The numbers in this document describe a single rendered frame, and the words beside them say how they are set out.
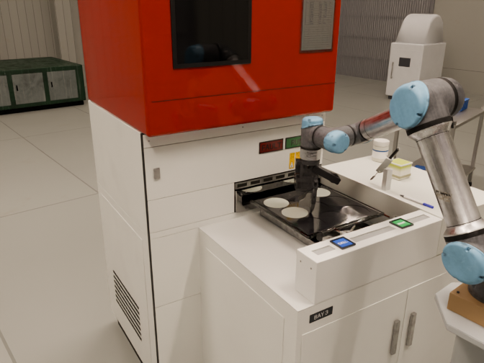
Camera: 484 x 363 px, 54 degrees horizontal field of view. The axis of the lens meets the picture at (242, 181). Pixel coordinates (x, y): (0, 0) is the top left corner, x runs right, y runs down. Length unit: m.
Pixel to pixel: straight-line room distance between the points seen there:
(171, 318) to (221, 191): 0.56
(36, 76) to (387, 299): 7.14
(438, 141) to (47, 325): 2.24
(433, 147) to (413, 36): 7.67
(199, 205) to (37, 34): 8.44
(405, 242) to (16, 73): 7.12
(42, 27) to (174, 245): 8.48
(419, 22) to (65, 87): 6.02
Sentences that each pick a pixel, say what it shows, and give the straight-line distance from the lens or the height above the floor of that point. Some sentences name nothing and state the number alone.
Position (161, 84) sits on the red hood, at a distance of 1.58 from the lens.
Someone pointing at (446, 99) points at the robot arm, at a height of 1.41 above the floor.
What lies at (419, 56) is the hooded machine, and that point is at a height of 0.80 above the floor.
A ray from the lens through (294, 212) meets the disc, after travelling 1.79.
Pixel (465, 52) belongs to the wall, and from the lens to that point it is 10.34.
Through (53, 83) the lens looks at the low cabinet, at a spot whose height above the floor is 0.41.
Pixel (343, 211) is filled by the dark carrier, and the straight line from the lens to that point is 1.84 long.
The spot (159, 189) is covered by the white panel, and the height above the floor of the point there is 1.01.
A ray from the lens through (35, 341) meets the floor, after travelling 2.78.
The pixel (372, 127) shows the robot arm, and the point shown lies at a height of 1.26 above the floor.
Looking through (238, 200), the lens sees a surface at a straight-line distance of 1.89.
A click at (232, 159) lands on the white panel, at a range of 1.83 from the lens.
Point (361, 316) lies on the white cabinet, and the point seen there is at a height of 0.70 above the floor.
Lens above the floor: 1.64
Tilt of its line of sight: 21 degrees down
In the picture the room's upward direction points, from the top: straight up
